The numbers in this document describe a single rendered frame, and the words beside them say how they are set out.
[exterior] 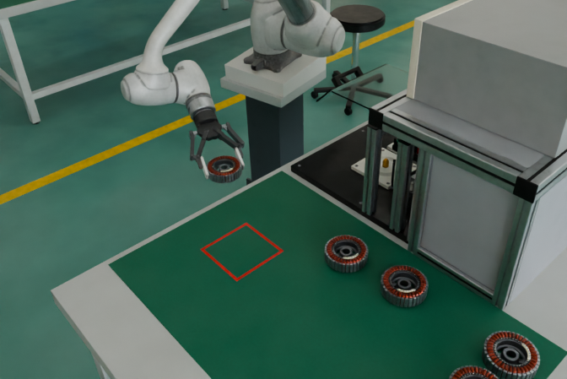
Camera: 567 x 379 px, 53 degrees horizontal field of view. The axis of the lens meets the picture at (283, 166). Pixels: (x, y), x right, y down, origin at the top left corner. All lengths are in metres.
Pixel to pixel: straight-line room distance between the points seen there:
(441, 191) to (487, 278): 0.23
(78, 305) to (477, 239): 0.97
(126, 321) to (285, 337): 0.38
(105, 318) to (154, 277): 0.16
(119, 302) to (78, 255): 1.33
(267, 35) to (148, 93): 0.60
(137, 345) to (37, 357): 1.11
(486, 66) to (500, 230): 0.36
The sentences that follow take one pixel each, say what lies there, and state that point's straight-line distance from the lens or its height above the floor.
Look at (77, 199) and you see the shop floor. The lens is 3.14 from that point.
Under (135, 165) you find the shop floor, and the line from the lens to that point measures 3.30.
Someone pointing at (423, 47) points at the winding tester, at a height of 1.26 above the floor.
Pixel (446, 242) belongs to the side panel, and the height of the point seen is 0.84.
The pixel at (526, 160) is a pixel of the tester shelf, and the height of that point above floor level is 1.11.
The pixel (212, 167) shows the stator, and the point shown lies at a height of 0.78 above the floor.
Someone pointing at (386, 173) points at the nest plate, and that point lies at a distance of 1.77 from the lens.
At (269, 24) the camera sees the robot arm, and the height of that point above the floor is 1.01.
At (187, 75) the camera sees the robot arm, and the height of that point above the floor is 0.98.
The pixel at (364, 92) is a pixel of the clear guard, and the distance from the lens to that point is 1.60.
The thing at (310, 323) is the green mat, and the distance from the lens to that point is 1.37.
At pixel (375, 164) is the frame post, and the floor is 0.94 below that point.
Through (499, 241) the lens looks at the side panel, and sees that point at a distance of 1.37.
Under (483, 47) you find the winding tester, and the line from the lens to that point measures 1.32.
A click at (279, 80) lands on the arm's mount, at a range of 2.24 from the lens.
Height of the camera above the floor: 1.81
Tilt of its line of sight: 35 degrees down
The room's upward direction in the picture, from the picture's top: 2 degrees counter-clockwise
